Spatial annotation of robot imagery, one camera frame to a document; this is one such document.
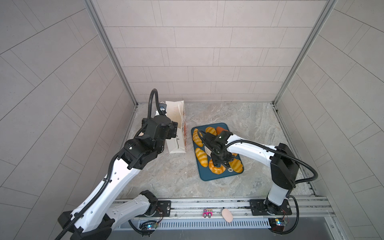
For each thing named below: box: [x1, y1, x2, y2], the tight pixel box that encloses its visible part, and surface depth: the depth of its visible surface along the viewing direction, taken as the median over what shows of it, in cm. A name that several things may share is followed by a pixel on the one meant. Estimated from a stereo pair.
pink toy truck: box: [202, 208, 214, 218], surface depth 70 cm
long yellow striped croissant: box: [195, 147, 209, 168], surface depth 87 cm
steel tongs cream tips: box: [220, 161, 234, 173], surface depth 72 cm
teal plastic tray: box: [191, 122, 244, 181], surface depth 82 cm
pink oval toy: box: [221, 208, 234, 223], surface depth 70 cm
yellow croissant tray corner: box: [228, 158, 243, 173], surface depth 84 cm
